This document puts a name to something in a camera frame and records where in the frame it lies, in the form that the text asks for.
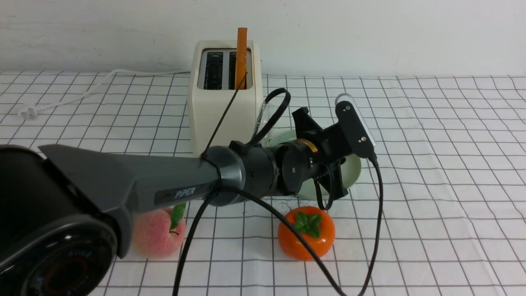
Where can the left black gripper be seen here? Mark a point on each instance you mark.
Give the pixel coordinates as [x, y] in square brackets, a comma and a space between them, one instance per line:
[328, 150]

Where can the toasted bread slice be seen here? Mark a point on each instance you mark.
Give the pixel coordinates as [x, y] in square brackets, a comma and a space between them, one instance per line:
[241, 59]

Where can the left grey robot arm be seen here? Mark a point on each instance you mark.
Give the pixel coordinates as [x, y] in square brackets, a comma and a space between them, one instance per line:
[66, 215]

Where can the mint green plate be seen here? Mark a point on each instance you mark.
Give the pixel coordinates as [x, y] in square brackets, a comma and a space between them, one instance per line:
[350, 169]

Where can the checkered white tablecloth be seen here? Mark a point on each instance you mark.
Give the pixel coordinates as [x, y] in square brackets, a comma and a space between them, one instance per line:
[451, 152]

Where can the cream two-slot toaster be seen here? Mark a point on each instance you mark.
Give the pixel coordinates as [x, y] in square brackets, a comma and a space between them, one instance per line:
[218, 114]

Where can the pink peach with leaf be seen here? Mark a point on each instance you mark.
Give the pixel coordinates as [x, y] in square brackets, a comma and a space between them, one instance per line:
[160, 233]

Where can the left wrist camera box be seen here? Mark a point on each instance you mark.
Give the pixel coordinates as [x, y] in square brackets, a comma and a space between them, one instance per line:
[354, 127]

